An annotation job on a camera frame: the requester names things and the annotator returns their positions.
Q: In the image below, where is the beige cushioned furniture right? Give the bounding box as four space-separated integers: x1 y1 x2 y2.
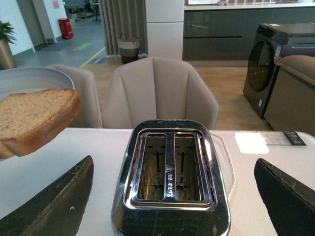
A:
264 55 315 135

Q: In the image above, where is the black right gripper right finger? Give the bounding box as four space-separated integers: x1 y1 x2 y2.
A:
254 158 315 236

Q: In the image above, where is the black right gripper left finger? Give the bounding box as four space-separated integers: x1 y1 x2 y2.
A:
0 156 94 236

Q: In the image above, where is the red cabinet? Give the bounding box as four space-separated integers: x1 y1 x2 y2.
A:
58 18 73 39

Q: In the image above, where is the beige chair middle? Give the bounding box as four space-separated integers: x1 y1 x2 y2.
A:
101 57 220 130

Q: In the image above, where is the woven laundry basket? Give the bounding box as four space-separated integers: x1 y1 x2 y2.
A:
118 33 141 64

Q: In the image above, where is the dark grey kitchen counter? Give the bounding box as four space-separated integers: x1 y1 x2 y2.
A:
183 0 315 61

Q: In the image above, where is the grey curtain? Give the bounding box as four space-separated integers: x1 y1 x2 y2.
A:
98 0 148 56

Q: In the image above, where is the light blue plate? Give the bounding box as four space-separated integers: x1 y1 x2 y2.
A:
0 67 74 99

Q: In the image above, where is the toast bread slice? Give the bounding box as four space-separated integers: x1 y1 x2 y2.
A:
0 88 82 159

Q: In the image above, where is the label sticker on table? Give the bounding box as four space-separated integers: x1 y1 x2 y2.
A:
258 131 306 146

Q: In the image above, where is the dark grey washing machine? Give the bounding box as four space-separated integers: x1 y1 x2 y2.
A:
243 23 315 118

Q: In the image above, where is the beige chair left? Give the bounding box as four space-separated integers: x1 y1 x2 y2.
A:
48 64 102 128

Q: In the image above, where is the potted green plant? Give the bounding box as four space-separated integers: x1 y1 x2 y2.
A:
0 21 16 70

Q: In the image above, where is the chrome two-slot toaster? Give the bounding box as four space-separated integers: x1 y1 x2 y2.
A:
111 119 231 236

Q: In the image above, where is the beige chair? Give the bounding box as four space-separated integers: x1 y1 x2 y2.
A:
101 57 220 130
48 64 102 128

